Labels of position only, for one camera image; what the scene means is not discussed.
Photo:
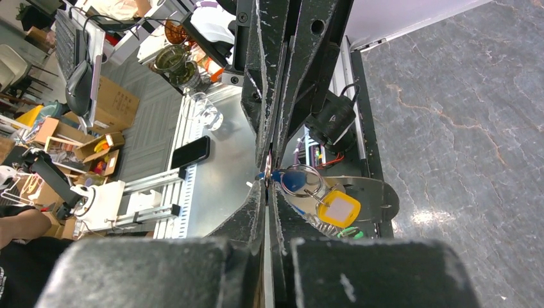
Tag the black smartphone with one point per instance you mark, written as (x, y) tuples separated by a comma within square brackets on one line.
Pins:
[(191, 153)]

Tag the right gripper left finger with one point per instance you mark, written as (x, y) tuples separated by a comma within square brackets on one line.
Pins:
[(223, 269)]

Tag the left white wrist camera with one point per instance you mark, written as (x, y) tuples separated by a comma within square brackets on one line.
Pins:
[(209, 26)]

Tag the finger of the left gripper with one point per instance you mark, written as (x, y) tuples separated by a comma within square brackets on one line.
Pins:
[(312, 54), (265, 57)]

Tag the person forearm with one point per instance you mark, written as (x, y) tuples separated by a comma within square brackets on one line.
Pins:
[(26, 225)]

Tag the clear drinking glass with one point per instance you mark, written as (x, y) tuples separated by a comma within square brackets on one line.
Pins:
[(200, 109)]

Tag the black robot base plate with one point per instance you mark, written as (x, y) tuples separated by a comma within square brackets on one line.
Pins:
[(361, 140)]

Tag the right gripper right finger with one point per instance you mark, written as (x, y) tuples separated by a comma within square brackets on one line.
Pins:
[(318, 271)]

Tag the yellow tagged key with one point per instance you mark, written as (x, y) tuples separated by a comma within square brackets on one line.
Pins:
[(337, 208)]

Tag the blue tagged key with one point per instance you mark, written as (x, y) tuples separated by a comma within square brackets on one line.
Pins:
[(291, 181)]

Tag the brown cardboard box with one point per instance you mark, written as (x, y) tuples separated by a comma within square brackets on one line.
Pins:
[(115, 110)]

